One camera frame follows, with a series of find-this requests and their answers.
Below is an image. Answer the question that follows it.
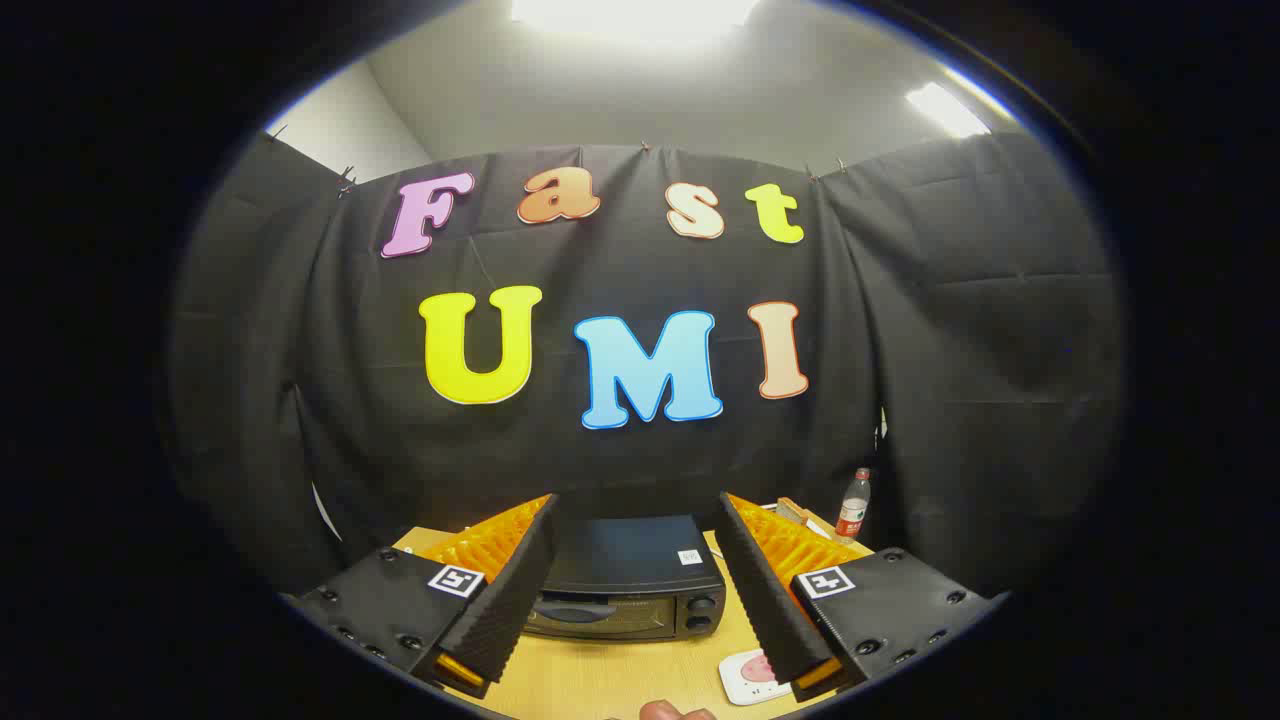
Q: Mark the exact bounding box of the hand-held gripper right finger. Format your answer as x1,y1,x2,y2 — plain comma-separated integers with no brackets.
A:
713,492,1009,702

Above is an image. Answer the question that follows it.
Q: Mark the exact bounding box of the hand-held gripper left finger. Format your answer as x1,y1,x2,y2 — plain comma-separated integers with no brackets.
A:
293,493,560,700

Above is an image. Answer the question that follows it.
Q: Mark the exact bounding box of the white square plate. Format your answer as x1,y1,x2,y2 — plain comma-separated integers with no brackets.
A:
718,648,801,707

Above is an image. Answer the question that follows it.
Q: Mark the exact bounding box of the black toaster oven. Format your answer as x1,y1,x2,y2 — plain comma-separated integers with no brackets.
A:
520,515,728,643

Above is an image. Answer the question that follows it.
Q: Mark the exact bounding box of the brown bread slice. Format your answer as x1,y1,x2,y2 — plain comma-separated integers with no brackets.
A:
776,497,833,541

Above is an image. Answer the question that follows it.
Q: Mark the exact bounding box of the clear plastic water bottle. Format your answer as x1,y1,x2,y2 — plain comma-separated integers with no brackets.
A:
835,468,872,544

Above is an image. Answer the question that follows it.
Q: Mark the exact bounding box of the ceiling light panel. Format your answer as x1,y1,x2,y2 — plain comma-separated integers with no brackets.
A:
905,82,993,139
510,0,761,33

